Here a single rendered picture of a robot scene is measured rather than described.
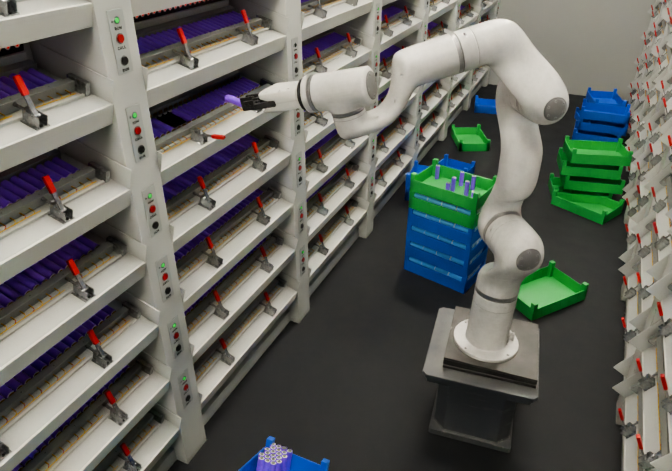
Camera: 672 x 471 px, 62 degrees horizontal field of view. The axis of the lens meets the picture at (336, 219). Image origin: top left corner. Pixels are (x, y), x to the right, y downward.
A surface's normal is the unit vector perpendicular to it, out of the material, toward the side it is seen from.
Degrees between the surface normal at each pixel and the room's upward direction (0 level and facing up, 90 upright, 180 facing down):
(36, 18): 106
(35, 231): 16
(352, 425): 0
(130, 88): 90
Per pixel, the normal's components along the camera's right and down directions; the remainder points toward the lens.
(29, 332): 0.25, -0.77
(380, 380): 0.00, -0.87
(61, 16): 0.87, 0.45
